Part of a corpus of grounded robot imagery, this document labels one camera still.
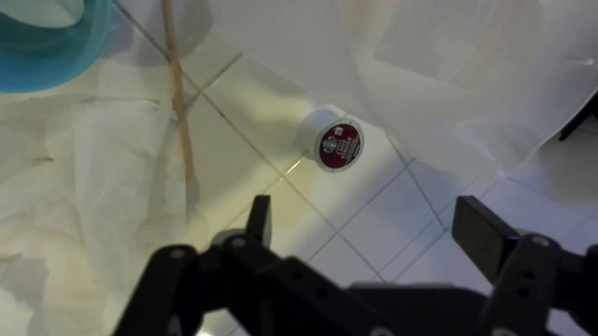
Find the blue bowl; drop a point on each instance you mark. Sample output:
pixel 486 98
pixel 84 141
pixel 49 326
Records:
pixel 56 68

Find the white coffee pod red lid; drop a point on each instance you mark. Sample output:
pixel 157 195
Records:
pixel 339 147

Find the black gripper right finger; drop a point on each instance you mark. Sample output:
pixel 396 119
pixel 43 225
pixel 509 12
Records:
pixel 535 281

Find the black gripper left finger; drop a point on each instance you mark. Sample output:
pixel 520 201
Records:
pixel 249 292

